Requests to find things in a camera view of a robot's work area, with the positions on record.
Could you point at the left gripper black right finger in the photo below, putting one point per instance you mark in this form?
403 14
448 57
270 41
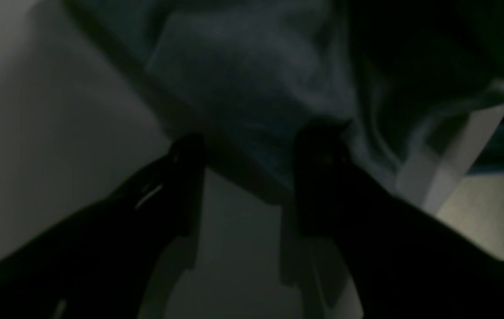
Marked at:
405 263

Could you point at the grey T-shirt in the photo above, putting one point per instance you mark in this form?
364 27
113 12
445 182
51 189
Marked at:
421 82

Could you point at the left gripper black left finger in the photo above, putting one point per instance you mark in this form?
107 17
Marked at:
97 262

